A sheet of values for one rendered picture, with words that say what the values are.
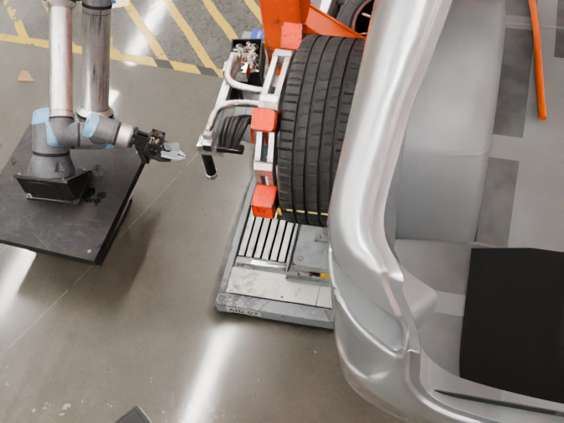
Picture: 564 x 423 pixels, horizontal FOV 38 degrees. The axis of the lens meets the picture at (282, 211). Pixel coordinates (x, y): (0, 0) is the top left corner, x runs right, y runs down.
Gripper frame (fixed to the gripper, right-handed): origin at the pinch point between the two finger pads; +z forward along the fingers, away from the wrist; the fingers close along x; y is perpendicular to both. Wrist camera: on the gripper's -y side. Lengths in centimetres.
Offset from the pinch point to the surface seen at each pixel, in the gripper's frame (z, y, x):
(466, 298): 83, 64, -61
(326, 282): 72, -28, -19
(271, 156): 23, 45, -20
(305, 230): 59, -23, 0
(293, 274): 59, -31, -18
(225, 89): 5.3, 34.7, 8.9
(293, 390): 70, -43, -61
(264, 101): 15, 55, -7
